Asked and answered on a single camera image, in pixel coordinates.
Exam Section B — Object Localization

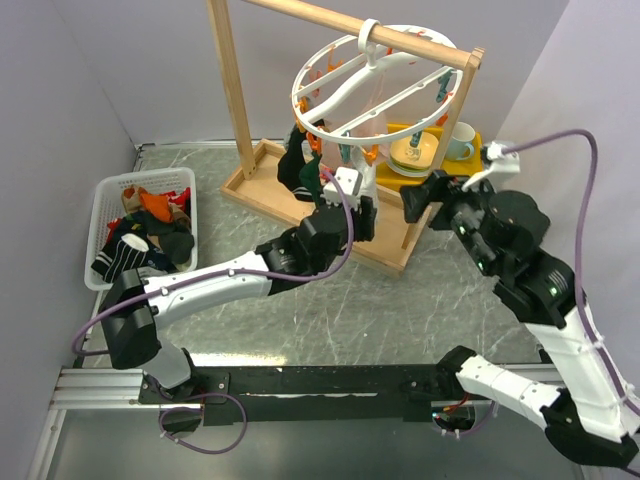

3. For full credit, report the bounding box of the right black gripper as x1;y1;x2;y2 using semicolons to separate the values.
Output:
394;165;497;271

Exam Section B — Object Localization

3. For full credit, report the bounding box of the white small sock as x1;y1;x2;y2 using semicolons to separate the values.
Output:
351;146;379;206

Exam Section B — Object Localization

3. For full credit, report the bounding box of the black white striped sock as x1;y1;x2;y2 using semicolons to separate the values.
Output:
277;125;313;203

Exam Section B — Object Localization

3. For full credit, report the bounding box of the black brown sock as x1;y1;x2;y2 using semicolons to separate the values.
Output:
142;212;195;265

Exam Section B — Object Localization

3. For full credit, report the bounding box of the orange sock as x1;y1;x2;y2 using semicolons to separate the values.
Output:
138;188;173;223

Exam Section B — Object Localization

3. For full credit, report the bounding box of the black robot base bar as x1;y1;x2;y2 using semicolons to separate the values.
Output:
137;363;496;426

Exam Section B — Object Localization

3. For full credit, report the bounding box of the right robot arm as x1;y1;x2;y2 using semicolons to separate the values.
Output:
400;170;639;470

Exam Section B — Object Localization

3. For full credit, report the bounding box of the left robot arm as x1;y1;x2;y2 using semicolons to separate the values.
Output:
99;196;377;402

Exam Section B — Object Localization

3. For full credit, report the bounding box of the white round clip hanger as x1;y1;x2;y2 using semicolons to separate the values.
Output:
290;19;464;147

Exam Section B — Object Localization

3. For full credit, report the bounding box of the yellow bowl on plates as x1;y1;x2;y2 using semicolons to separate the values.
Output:
390;131;439;173

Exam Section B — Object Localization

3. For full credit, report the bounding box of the pale green mug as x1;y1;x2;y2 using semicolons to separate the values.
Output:
444;122;476;161

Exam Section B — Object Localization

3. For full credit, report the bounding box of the dark green dotted sock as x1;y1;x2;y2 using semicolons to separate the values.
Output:
296;152;324;207

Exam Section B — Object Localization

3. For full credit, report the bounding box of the pink sheer sock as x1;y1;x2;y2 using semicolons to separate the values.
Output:
319;69;396;169

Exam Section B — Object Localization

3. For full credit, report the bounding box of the red sock in basket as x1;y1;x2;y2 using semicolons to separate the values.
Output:
107;187;191;240

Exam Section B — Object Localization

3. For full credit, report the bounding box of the white plastic laundry basket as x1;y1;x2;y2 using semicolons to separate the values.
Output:
84;167;198;292

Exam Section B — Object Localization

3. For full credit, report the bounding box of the argyle tan sock in basket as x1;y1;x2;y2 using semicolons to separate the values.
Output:
121;185;142;214

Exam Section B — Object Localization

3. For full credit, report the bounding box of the navy striped sock in basket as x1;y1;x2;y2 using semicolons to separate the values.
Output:
91;233;149;283

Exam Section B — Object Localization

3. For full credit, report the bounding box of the wooden hanger rack frame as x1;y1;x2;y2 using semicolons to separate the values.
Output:
206;1;485;278

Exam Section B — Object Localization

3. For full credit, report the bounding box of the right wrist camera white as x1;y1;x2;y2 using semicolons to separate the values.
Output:
462;140;521;192

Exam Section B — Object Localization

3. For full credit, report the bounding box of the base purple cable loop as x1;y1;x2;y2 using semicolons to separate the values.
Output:
158;392;249;456

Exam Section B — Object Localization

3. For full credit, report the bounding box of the aluminium rail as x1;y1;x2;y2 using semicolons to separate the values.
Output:
49;368;143;410

